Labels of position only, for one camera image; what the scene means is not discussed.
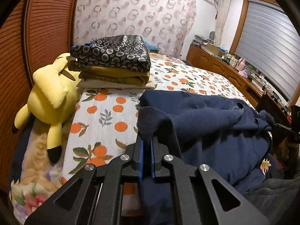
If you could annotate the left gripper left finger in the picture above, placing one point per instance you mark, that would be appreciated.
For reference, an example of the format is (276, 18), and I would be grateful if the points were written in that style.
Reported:
(135, 151)

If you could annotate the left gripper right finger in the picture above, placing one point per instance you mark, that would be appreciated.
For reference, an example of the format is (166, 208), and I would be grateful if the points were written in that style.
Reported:
(158, 151)

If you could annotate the navy blue printed t-shirt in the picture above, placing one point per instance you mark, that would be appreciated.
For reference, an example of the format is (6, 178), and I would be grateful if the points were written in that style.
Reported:
(216, 146)

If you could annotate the orange-fruit print white sheet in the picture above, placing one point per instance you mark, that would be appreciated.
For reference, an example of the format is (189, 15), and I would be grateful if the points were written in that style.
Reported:
(105, 120)

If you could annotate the mustard yellow folded garment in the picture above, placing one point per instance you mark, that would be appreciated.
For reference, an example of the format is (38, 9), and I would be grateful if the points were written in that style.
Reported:
(110, 74)

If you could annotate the pink kettle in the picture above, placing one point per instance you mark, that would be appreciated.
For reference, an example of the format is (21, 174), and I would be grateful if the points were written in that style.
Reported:
(240, 66)

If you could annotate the beige folded garment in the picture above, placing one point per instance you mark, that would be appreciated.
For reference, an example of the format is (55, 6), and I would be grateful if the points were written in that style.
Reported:
(94, 84)

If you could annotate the grey window roller blind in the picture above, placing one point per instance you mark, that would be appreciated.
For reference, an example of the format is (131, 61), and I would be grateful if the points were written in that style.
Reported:
(270, 43)

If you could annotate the flower-patterned bed quilt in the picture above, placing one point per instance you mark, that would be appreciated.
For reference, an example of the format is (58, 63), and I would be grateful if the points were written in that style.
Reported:
(33, 177)

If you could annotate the yellow plush toy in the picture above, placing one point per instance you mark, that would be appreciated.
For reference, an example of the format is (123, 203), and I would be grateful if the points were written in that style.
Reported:
(52, 100)

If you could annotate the navy circle-patterned folded garment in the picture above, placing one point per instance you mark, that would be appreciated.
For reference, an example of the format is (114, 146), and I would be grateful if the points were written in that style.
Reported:
(124, 52)

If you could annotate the cardboard box with blue cloth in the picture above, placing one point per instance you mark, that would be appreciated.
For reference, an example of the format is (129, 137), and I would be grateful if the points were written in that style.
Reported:
(151, 48)

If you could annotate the wooden sideboard cabinet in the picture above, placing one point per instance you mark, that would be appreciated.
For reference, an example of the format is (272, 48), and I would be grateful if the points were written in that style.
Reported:
(197, 57)

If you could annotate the open cardboard box on cabinet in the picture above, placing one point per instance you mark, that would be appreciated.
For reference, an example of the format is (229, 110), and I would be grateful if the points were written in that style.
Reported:
(213, 50)

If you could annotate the wooden louvred wardrobe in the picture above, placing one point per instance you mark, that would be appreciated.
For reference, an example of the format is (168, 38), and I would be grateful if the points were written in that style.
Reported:
(33, 34)

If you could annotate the circle-patterned wall cloth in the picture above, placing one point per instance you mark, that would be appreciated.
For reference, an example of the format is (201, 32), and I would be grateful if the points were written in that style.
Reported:
(163, 24)

